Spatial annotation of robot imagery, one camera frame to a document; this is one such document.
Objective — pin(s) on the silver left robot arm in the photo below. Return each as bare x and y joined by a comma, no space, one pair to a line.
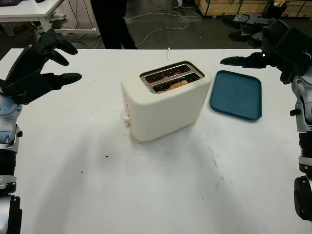
7,136

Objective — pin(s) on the black waste bin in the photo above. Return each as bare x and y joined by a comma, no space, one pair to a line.
275,7

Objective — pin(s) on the grey box under desk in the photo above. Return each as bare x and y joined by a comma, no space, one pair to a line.
8,29

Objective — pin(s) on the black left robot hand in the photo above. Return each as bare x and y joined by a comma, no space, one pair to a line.
24,62

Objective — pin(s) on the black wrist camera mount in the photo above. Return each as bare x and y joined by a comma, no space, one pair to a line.
293,51
26,87

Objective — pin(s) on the person in black trousers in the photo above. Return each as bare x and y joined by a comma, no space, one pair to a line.
112,24

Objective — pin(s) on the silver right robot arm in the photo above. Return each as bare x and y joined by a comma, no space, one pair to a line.
304,109

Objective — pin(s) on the toast slice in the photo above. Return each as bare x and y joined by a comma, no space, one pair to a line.
179,84

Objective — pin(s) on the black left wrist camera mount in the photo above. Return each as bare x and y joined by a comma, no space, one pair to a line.
26,87

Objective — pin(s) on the cream two-slot toaster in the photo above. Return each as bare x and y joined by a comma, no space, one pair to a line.
168,114

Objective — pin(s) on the dark laptop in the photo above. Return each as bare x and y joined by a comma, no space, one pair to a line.
9,2

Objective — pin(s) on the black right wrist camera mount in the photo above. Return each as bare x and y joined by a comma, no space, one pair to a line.
293,51

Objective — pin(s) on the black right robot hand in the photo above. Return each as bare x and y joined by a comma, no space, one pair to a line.
274,34

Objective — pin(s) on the wooden shipping crate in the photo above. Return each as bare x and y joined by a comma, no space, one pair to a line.
219,7

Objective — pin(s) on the blue plastic tray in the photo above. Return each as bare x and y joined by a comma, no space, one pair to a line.
235,97

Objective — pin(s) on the white office desk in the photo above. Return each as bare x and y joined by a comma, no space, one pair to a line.
24,11

